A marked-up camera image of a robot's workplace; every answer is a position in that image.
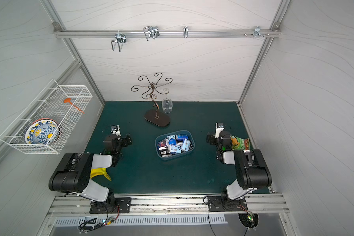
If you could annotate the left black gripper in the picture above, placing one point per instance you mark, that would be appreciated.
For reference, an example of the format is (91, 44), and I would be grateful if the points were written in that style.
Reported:
(126, 140)

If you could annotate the blue white tissue pack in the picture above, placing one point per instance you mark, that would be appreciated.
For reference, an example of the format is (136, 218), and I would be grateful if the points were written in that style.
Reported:
(174, 149)

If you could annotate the metal hook small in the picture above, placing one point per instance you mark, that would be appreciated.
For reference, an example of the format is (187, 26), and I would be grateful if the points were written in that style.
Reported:
(185, 32)

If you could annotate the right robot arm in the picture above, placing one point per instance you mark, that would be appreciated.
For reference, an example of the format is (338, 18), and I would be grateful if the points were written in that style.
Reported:
(251, 169)

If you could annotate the orange plastic spoon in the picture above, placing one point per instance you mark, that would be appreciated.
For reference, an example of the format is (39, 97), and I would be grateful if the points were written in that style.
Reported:
(68, 100)

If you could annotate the white wire basket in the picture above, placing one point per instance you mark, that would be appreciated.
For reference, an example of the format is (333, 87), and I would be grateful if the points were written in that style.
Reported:
(48, 104)

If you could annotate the metal hook right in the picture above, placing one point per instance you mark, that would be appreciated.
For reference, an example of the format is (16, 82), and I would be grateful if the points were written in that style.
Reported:
(257, 33)

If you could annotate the metal scroll cup stand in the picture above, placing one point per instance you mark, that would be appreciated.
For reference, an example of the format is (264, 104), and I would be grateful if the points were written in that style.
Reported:
(154, 116)

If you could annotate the blue yellow patterned plate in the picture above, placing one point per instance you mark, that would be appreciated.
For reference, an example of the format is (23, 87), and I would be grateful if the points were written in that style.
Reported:
(42, 132)

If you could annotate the metal hook left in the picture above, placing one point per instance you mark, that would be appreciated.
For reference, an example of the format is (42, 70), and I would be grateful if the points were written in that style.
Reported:
(119, 41)

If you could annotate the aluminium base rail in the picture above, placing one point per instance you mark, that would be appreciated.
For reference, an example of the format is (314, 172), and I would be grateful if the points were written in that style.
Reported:
(167, 204)

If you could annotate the aluminium top rail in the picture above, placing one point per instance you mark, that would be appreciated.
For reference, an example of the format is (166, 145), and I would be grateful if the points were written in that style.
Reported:
(169, 33)

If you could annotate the metal hook centre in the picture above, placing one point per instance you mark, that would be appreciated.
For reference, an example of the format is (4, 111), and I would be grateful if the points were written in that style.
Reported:
(151, 32)

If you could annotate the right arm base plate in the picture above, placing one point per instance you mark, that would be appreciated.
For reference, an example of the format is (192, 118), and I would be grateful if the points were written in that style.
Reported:
(219, 204)

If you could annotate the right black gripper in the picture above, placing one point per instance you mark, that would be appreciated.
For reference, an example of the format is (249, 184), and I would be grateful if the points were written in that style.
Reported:
(211, 138)

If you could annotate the light blue tissue pack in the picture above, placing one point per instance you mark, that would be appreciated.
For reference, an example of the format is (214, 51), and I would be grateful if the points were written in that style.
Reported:
(186, 144)

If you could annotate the green snack bag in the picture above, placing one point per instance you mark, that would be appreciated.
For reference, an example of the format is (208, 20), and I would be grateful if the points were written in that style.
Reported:
(239, 143)

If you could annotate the white vent strip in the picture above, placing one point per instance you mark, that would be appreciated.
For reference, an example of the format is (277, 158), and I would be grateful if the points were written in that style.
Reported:
(144, 220)

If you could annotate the yellow banana toy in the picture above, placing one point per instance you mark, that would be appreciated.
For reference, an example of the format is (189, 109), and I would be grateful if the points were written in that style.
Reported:
(100, 172)

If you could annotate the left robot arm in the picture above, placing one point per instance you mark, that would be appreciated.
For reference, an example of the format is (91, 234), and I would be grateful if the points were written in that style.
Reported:
(73, 174)

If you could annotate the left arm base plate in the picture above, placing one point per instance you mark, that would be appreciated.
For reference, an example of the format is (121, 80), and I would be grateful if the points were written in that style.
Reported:
(121, 205)

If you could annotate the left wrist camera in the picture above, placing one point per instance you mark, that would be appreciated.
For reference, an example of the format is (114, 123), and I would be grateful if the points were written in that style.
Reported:
(115, 130)

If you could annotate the teal plastic storage box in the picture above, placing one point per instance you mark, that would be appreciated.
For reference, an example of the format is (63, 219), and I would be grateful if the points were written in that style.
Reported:
(163, 141)

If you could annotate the dark blue tissue pack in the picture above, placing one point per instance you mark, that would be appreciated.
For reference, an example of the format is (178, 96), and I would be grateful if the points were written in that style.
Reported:
(181, 137)

